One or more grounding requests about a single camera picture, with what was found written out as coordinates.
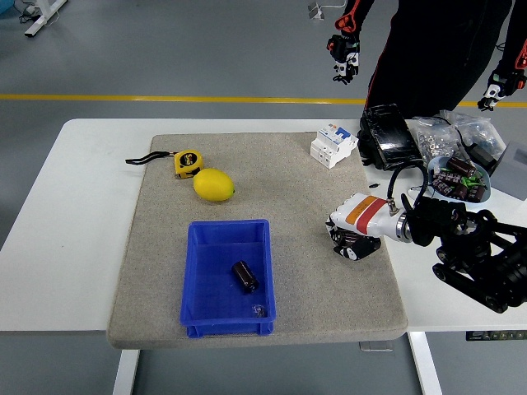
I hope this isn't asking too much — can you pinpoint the blue plastic box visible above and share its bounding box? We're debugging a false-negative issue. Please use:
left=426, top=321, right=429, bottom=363
left=180, top=218, right=277, bottom=339

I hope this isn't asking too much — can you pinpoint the person's right hand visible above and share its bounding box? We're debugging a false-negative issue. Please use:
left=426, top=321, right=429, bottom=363
left=327, top=35, right=361, bottom=86

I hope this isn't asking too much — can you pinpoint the white desk frame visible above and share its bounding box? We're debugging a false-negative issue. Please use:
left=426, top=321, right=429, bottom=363
left=24, top=0, right=69, bottom=38

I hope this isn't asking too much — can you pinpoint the clear bag of screws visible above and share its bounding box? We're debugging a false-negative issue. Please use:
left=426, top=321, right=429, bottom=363
left=440, top=109, right=507, bottom=153

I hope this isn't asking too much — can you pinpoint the black power adapter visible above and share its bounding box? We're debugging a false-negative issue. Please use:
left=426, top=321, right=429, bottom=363
left=469, top=142, right=501, bottom=174

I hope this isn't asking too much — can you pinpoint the black table control panel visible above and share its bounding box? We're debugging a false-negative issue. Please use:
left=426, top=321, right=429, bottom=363
left=465, top=329, right=527, bottom=342

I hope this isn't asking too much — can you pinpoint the yellow lemon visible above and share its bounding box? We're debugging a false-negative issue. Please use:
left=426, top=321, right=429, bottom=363
left=193, top=167, right=236, bottom=202

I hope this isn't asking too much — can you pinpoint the yellow tape measure with strap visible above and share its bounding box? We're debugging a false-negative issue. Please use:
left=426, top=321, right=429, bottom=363
left=125, top=149, right=205, bottom=180

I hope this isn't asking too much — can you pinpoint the clear bag of metal nuts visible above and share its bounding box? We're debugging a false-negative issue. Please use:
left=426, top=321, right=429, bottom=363
left=411, top=116, right=464, bottom=161

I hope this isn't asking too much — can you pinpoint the plain dark brown cylindrical battery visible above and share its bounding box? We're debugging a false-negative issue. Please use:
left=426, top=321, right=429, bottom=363
left=231, top=260, right=260, bottom=295

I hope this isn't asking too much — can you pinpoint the grey-brown mat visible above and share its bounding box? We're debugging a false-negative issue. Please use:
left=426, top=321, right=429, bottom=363
left=105, top=131, right=409, bottom=350

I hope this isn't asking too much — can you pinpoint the person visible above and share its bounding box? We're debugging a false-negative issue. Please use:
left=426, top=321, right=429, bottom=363
left=333, top=0, right=527, bottom=120

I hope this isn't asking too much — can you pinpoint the person's left hand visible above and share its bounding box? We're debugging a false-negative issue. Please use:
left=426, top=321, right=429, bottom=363
left=477, top=69, right=527, bottom=112

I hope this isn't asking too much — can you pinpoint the black rectangular case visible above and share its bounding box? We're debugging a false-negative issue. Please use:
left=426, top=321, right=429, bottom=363
left=356, top=103, right=425, bottom=172

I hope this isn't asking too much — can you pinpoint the grey under-table bracket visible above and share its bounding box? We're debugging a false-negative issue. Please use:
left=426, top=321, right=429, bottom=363
left=358, top=340, right=394, bottom=353

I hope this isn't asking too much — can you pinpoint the large brown capacitor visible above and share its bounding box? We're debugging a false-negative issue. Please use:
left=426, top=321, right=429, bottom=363
left=446, top=156, right=478, bottom=179

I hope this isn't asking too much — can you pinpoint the grey box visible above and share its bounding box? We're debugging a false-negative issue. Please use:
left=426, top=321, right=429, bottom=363
left=489, top=140, right=527, bottom=197

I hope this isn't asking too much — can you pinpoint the white circuit breaker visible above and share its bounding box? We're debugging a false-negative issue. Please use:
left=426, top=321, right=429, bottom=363
left=310, top=123, right=360, bottom=170

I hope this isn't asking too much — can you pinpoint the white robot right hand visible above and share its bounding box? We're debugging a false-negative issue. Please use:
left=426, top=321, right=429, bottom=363
left=324, top=192, right=399, bottom=263

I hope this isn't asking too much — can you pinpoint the light blue bowl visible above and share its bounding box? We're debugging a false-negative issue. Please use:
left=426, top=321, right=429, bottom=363
left=427, top=155, right=492, bottom=205

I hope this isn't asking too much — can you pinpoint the white table leg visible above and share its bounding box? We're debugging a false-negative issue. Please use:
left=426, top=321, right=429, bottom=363
left=407, top=331, right=444, bottom=395
left=112, top=348, right=141, bottom=395

